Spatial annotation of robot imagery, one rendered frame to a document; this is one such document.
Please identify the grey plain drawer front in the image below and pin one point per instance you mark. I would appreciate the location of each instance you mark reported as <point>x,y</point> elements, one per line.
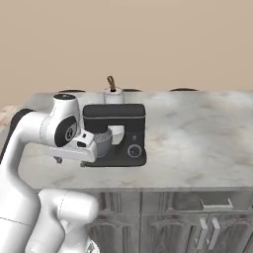
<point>156,201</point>
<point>118,201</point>

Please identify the grey cupboard door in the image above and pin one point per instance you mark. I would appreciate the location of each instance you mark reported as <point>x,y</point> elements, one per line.
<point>171,235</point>
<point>235,235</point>
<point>115,235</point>

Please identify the black stand mixer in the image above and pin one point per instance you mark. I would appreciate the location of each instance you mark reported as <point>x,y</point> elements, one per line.
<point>128,131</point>

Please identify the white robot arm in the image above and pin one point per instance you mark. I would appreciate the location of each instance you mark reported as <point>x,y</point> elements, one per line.
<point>19,197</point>

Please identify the brown wooden utensil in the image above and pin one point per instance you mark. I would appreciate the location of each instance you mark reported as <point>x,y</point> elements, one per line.
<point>111,83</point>

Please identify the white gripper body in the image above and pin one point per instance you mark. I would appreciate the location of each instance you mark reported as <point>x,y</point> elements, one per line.
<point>74,153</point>

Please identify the white utensil pot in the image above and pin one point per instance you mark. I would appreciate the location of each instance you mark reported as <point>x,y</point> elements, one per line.
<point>114,97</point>

